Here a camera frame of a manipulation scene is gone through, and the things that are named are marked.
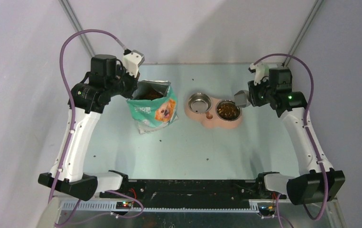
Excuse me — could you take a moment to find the metal food scoop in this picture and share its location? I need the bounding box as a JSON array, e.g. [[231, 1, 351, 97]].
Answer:
[[234, 90, 251, 108]]

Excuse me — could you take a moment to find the green pet food bag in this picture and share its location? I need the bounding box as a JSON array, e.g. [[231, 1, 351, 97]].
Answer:
[[127, 80, 178, 134]]

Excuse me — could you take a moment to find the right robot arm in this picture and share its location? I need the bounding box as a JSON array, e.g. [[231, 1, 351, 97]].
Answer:
[[248, 66, 345, 205]]

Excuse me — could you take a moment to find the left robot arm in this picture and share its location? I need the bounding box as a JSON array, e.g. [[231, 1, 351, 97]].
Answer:
[[38, 50, 144, 201]]

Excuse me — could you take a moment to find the kibble in right bowl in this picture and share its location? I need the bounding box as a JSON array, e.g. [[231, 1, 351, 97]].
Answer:
[[217, 102, 241, 120]]

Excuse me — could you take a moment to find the steel bowl right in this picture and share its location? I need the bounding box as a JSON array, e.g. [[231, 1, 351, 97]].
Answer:
[[215, 100, 242, 122]]

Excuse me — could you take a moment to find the steel bowl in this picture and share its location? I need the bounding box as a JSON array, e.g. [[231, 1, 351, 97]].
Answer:
[[215, 100, 242, 122], [187, 93, 212, 114]]

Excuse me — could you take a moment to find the pink double bowl stand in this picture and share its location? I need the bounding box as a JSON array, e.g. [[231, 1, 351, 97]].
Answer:
[[184, 95, 243, 129]]

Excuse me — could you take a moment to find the steel bowl left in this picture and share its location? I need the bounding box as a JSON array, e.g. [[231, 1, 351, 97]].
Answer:
[[187, 93, 212, 114]]

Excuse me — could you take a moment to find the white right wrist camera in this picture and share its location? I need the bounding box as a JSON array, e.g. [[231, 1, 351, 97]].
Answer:
[[249, 62, 269, 86]]

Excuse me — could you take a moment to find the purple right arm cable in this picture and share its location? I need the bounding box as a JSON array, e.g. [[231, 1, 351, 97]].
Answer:
[[253, 53, 329, 228]]

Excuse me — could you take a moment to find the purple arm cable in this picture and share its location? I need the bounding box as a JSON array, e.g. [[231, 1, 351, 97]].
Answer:
[[47, 29, 144, 227], [253, 53, 329, 228]]

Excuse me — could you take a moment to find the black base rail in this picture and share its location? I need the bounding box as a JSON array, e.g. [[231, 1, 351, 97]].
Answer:
[[117, 179, 277, 210]]

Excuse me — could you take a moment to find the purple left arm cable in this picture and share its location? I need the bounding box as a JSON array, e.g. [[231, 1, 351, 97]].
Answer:
[[47, 29, 144, 227]]

